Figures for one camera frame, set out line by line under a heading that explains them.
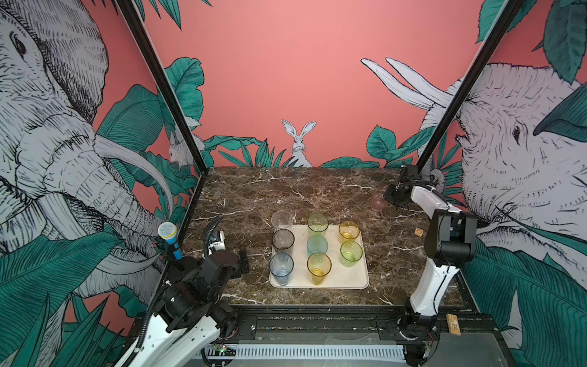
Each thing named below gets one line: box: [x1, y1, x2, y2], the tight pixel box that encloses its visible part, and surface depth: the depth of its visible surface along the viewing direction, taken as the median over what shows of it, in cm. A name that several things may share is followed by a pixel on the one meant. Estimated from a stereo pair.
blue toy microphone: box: [158, 221, 183, 260], surface depth 73 cm
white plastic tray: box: [269, 224, 370, 290], surface depth 88 cm
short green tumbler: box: [339, 240, 364, 268], surface depth 89 cm
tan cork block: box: [446, 313, 461, 336], surface depth 76 cm
